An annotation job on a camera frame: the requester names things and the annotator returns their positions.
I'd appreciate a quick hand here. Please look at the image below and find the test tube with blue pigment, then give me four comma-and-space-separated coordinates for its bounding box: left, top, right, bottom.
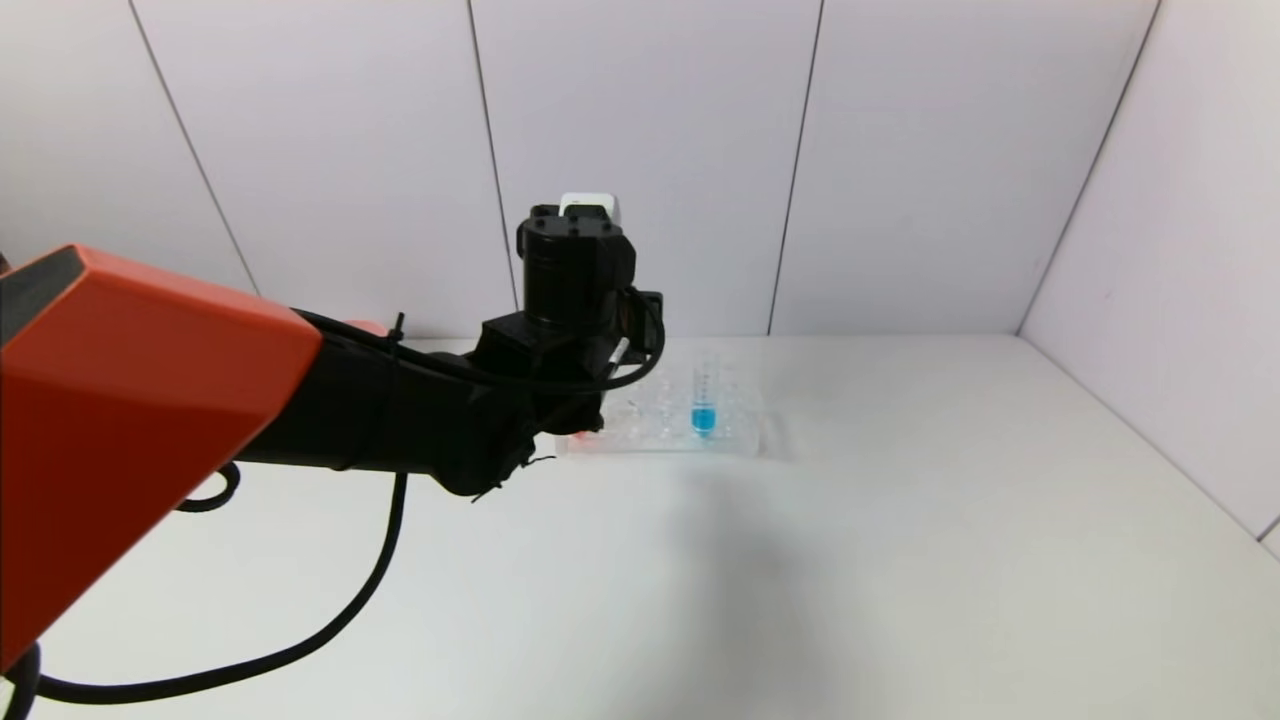
691, 350, 719, 439

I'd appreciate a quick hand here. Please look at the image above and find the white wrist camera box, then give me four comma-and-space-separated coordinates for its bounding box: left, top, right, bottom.
558, 193, 621, 226

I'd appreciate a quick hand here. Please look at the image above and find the clear acrylic test tube rack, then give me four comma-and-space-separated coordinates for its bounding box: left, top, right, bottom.
555, 360, 766, 459

